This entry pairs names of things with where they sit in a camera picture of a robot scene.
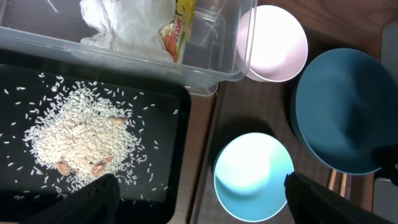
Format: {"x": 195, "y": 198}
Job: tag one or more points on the pink bowl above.
{"x": 279, "y": 46}

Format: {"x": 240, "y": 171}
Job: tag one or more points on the dark blue plate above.
{"x": 339, "y": 109}

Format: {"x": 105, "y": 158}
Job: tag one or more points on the clear plastic bin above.
{"x": 218, "y": 50}

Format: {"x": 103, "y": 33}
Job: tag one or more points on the black waste tray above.
{"x": 161, "y": 110}

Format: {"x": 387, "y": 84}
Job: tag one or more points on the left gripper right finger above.
{"x": 312, "y": 203}

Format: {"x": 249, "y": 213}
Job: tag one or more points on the pile of rice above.
{"x": 77, "y": 135}

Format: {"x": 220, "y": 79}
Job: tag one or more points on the brown serving tray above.
{"x": 248, "y": 106}

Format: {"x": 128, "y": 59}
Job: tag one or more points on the yellow snack wrapper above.
{"x": 177, "y": 33}

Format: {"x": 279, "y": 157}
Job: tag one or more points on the white tissue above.
{"x": 130, "y": 26}

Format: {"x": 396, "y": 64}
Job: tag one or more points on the light blue bowl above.
{"x": 249, "y": 175}

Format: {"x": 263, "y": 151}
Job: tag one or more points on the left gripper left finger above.
{"x": 97, "y": 202}

